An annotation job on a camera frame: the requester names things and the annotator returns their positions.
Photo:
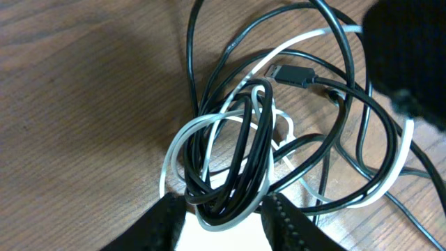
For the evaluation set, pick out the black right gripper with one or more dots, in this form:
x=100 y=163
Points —
x=404 y=46

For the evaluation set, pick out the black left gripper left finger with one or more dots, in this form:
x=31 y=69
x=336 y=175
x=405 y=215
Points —
x=158 y=229

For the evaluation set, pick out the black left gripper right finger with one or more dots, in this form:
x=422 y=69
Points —
x=288 y=229

